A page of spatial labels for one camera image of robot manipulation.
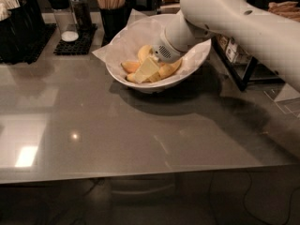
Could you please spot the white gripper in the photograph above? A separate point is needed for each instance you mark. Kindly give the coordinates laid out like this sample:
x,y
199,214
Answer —
x,y
163,52

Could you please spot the curved yellow banana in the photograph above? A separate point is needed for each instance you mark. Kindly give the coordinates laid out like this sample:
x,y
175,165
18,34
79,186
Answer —
x,y
144,52

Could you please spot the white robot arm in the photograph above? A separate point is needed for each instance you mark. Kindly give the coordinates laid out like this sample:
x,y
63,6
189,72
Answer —
x,y
201,19

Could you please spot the long lower yellow banana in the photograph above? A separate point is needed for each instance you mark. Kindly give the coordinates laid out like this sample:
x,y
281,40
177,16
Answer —
x,y
166,70

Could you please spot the back orange yellow banana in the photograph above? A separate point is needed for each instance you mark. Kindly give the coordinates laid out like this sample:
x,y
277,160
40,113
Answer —
x,y
130,66

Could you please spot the white bowl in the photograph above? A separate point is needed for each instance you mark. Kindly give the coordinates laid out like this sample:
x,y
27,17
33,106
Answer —
x,y
162,83

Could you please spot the white paper liner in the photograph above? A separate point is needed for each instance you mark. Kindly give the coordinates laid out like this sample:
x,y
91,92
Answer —
x,y
131,38

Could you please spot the black cup of stirrers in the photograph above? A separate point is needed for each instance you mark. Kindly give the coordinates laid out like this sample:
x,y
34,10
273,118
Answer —
x,y
113,16

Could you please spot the small black rubber mat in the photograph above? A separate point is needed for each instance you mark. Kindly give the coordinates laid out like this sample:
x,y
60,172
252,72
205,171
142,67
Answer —
x,y
81,46

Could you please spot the pepper shaker black lid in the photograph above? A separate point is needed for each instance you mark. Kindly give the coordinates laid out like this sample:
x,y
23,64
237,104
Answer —
x,y
82,14

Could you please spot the large black rubber mat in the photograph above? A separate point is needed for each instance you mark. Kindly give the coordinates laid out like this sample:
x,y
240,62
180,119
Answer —
x,y
35,48

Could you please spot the black condiment caddy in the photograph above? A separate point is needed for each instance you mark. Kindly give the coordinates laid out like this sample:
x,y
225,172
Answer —
x,y
21,24

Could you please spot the black wire condiment rack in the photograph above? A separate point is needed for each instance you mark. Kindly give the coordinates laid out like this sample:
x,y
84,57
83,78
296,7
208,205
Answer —
x,y
240,69

